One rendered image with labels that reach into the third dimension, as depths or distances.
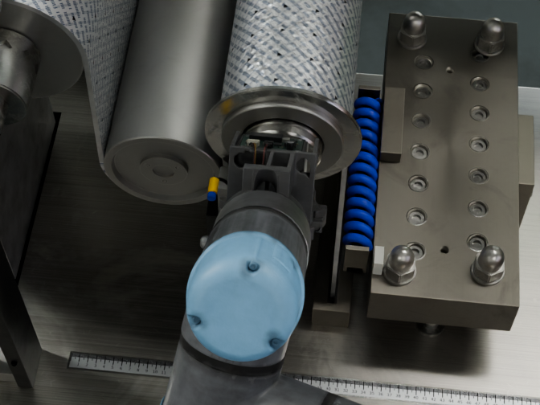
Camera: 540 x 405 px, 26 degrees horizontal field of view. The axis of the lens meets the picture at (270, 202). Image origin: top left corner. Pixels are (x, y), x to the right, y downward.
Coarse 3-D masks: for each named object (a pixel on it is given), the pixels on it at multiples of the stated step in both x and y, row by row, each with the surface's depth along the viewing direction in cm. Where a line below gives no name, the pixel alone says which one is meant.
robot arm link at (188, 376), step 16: (176, 352) 82; (192, 352) 79; (176, 368) 81; (192, 368) 79; (208, 368) 79; (224, 368) 78; (240, 368) 78; (256, 368) 79; (272, 368) 80; (176, 384) 81; (192, 384) 80; (208, 384) 79; (224, 384) 79; (240, 384) 79; (256, 384) 79; (272, 384) 81; (288, 384) 81; (304, 384) 82; (176, 400) 81; (192, 400) 80; (208, 400) 79; (224, 400) 79; (240, 400) 79; (256, 400) 80; (272, 400) 80; (288, 400) 80; (304, 400) 80; (320, 400) 80
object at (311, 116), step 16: (240, 112) 106; (256, 112) 106; (272, 112) 105; (288, 112) 105; (304, 112) 105; (320, 112) 105; (224, 128) 108; (240, 128) 108; (320, 128) 106; (336, 128) 106; (224, 144) 110; (336, 144) 108; (336, 160) 111
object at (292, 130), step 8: (264, 120) 106; (272, 120) 106; (280, 120) 106; (288, 120) 106; (248, 128) 108; (256, 128) 107; (264, 128) 106; (272, 128) 106; (280, 128) 106; (288, 128) 106; (296, 128) 106; (304, 128) 106; (288, 136) 106; (296, 136) 106; (304, 136) 106; (312, 136) 107; (320, 136) 108; (312, 144) 106; (320, 144) 108; (312, 152) 107; (320, 152) 108; (320, 160) 109
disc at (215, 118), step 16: (240, 96) 105; (256, 96) 105; (272, 96) 104; (288, 96) 104; (304, 96) 104; (320, 96) 104; (208, 112) 108; (224, 112) 107; (336, 112) 105; (208, 128) 109; (352, 128) 107; (352, 144) 109; (224, 160) 114; (352, 160) 111; (320, 176) 114
